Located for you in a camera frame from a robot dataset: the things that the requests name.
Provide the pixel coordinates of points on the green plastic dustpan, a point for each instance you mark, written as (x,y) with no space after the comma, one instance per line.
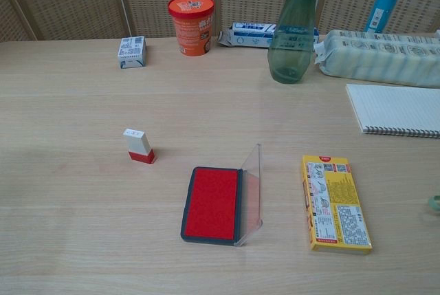
(434,203)

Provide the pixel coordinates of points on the clear pack of white cups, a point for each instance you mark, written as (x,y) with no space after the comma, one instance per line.
(378,57)

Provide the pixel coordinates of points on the white and red stamp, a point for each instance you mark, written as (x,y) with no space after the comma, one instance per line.
(137,143)

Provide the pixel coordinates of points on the long white blue carton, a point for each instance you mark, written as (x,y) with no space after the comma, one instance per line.
(245,35)

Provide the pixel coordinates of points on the orange instant noodle cup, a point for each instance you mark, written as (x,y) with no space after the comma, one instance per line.
(190,27)

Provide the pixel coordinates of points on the red ink pad clear lid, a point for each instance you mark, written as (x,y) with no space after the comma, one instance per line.
(211,202)

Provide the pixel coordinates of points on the yellow flat printed box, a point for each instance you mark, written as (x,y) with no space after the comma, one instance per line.
(338,205)

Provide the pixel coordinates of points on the green spray bottle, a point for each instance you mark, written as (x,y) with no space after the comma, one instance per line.
(292,33)

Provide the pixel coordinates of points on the white spiral notebook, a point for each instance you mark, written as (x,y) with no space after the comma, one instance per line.
(395,109)

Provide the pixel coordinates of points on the small white printed box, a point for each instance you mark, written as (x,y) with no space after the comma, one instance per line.
(131,52)

